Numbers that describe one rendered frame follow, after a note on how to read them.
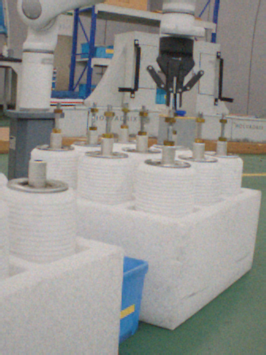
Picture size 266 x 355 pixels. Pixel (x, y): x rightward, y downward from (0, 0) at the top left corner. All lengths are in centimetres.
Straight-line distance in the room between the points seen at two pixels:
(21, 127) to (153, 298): 77
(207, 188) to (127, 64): 255
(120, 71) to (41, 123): 203
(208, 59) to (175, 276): 300
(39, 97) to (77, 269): 95
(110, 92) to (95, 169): 254
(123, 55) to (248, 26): 498
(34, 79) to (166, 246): 80
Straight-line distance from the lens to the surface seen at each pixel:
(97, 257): 58
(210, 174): 91
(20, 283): 49
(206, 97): 368
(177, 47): 106
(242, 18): 838
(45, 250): 56
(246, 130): 387
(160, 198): 80
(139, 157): 96
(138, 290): 76
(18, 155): 144
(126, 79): 341
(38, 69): 145
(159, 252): 78
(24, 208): 55
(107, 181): 86
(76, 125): 312
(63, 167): 93
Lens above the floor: 36
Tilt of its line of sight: 10 degrees down
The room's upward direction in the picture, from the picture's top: 4 degrees clockwise
